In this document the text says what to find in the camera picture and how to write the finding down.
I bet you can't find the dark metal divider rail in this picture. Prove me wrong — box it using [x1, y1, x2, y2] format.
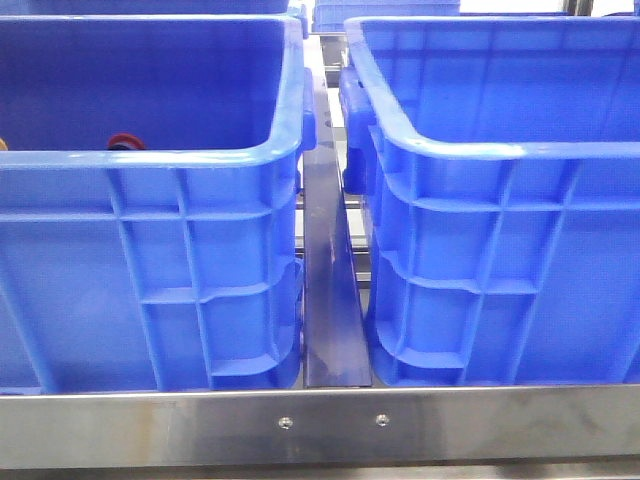
[303, 70, 373, 388]

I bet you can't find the far blue bin top left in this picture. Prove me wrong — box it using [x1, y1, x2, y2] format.
[1, 0, 307, 23]

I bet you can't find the right blue plastic bin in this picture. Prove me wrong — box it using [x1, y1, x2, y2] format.
[340, 16, 639, 387]

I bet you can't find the steel front shelf rail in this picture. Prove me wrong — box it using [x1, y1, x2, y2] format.
[1, 385, 639, 469]

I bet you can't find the red mushroom push button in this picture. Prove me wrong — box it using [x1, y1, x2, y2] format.
[107, 132, 146, 151]

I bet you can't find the far blue bin top centre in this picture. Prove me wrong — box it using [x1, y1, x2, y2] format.
[312, 0, 461, 33]

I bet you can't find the blue plastic bin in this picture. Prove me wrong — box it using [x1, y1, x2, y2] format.
[1, 15, 315, 395]
[340, 16, 639, 387]

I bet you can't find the left blue plastic bin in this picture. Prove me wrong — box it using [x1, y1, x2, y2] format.
[1, 15, 315, 395]

